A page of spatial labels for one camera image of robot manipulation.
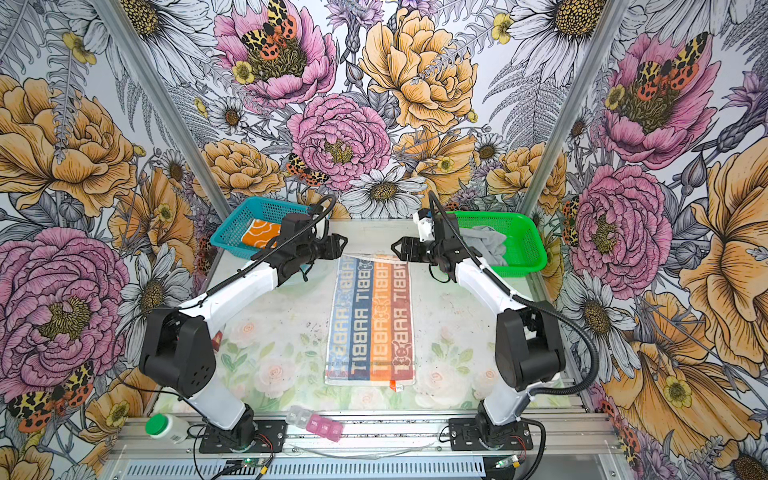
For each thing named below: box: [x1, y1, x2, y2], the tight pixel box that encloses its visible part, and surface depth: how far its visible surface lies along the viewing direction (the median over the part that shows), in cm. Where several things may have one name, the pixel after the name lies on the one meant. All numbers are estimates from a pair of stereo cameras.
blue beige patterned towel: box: [324, 254, 415, 387], surface depth 96 cm
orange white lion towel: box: [241, 219, 281, 248], surface depth 118 cm
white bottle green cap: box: [145, 413, 190, 445], surface depth 70 cm
